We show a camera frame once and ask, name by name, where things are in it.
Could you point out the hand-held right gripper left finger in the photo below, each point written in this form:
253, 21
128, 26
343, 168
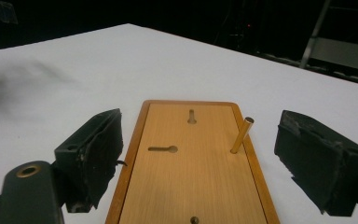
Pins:
91, 155

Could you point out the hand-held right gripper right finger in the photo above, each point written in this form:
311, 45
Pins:
320, 161

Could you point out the wooden peg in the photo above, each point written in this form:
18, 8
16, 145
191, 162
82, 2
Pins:
242, 135

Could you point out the wooden board with keyhole slots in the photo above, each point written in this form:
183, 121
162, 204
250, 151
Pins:
192, 168

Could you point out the metal stand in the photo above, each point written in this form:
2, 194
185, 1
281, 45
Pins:
338, 43

